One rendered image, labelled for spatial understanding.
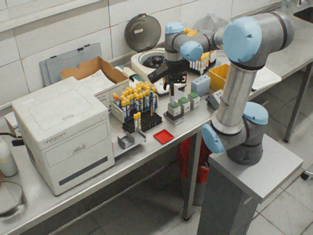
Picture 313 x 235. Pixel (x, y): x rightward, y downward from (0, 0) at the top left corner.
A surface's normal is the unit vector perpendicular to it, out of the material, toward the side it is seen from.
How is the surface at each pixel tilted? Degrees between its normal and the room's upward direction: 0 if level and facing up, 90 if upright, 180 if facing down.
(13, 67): 90
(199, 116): 0
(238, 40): 83
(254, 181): 1
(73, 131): 89
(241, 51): 83
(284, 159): 1
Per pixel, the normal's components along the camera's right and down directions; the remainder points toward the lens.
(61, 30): 0.62, 0.50
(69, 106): 0.00, -0.76
